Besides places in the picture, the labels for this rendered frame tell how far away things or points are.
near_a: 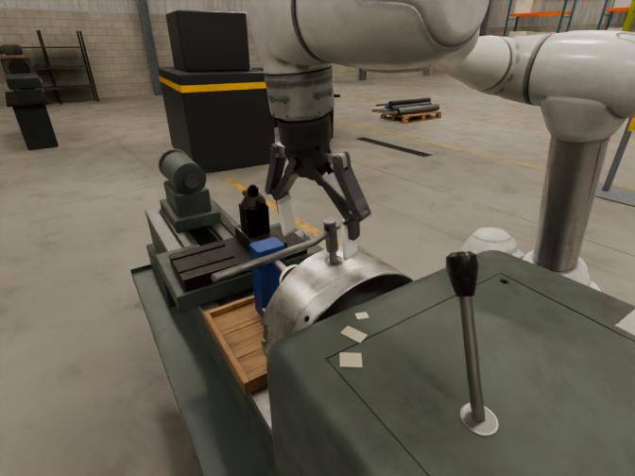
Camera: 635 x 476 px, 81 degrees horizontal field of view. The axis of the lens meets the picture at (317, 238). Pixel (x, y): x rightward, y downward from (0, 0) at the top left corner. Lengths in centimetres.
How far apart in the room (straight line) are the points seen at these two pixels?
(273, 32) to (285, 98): 8
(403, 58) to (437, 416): 34
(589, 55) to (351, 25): 54
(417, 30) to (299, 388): 37
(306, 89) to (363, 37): 15
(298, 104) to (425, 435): 40
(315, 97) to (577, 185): 63
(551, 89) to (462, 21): 51
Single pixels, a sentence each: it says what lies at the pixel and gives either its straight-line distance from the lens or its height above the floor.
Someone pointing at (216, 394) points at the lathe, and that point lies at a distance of 140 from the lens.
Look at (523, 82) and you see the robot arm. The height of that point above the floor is 152.
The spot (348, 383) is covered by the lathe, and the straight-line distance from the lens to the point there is 44.
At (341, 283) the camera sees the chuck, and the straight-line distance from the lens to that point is 63.
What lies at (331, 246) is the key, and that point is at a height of 127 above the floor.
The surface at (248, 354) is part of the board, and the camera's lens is 101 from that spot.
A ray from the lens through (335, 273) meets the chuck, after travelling 65.
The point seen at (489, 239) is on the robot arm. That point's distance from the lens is 122.
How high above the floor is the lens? 159
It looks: 28 degrees down
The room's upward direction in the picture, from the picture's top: straight up
